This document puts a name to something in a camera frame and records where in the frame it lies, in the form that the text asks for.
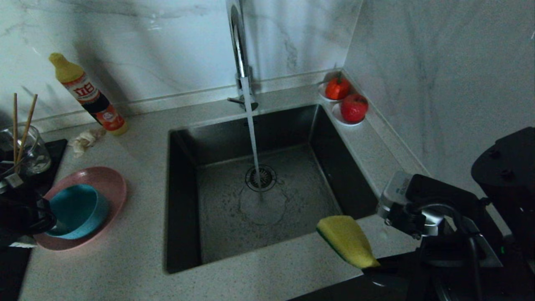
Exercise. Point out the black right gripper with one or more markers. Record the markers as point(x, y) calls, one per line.
point(459, 234)

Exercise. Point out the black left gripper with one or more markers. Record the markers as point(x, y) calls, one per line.
point(25, 217)

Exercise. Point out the yellow green sponge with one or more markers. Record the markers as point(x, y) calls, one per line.
point(347, 240)

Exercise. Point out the teal plastic bowl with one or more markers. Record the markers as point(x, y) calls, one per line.
point(79, 209)

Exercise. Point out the orange dish soap bottle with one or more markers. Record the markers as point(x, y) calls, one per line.
point(90, 98)

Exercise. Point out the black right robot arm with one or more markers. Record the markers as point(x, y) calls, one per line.
point(510, 175)

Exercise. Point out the stainless steel sink basin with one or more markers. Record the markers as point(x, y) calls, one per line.
point(292, 217)

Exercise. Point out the chrome sink faucet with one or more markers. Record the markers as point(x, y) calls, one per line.
point(239, 50)

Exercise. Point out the black induction cooktop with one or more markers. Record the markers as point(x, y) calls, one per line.
point(12, 271)

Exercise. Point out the clear glass cup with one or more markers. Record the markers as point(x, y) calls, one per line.
point(37, 152)

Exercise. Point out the pink plastic plate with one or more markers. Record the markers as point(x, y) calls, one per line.
point(110, 188)

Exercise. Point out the crumpled white paper tissue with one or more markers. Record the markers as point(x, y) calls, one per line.
point(85, 140)

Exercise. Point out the round metal drain strainer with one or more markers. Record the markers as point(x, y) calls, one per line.
point(267, 177)

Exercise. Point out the small white round dish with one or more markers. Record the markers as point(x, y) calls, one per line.
point(337, 118)
point(322, 95)

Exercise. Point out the red toy apple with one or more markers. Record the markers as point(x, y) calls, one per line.
point(354, 108)

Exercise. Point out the orange-red toy tomato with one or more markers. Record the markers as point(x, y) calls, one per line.
point(337, 88)

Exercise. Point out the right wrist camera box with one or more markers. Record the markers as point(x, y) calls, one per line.
point(395, 192)

